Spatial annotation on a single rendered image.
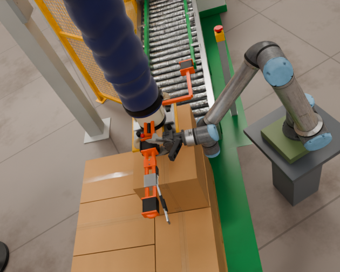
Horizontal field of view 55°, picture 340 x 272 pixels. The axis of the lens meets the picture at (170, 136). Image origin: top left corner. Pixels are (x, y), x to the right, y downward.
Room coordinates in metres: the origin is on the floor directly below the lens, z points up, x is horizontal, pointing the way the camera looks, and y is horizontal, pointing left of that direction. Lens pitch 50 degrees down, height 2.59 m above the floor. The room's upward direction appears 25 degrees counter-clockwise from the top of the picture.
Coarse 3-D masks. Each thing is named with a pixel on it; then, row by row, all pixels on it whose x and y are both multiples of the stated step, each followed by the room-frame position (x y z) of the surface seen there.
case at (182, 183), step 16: (192, 112) 1.57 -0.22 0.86; (160, 128) 1.48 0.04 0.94; (160, 160) 1.24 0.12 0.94; (176, 160) 1.19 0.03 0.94; (192, 160) 1.14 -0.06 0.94; (160, 176) 1.13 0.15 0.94; (176, 176) 1.08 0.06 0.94; (192, 176) 1.03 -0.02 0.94; (144, 192) 1.11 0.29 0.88; (176, 192) 1.06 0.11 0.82; (192, 192) 1.03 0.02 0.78; (160, 208) 1.10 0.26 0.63; (176, 208) 1.07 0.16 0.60; (192, 208) 1.05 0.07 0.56
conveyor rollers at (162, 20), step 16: (160, 0) 3.73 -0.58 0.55; (176, 0) 3.59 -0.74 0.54; (160, 16) 3.41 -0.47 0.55; (176, 16) 3.27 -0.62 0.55; (192, 16) 3.19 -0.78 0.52; (160, 32) 3.13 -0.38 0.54; (176, 32) 2.99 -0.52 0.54; (192, 32) 2.87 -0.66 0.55; (160, 48) 2.87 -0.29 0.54; (176, 48) 2.74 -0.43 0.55; (160, 64) 2.62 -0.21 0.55; (176, 80) 2.31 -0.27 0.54; (192, 80) 2.21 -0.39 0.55; (176, 96) 2.14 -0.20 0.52
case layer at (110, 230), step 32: (96, 160) 1.82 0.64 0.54; (128, 160) 1.67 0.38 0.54; (96, 192) 1.52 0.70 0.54; (128, 192) 1.39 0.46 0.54; (96, 224) 1.26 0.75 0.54; (128, 224) 1.15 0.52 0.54; (160, 224) 1.05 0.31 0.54; (192, 224) 0.95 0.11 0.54; (96, 256) 1.03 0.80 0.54; (128, 256) 0.93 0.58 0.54; (160, 256) 0.84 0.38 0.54; (192, 256) 0.75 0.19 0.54
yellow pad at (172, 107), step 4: (172, 104) 1.45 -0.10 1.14; (164, 108) 1.45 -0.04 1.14; (168, 108) 1.41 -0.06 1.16; (172, 108) 1.42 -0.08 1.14; (176, 108) 1.42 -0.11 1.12; (176, 112) 1.38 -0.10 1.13; (176, 116) 1.35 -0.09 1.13; (176, 120) 1.32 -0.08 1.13; (168, 124) 1.31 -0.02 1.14; (172, 124) 1.30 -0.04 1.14; (176, 124) 1.29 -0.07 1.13; (164, 128) 1.30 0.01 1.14; (168, 128) 1.27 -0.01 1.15; (172, 128) 1.27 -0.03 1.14; (176, 128) 1.26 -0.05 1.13; (176, 132) 1.23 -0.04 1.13
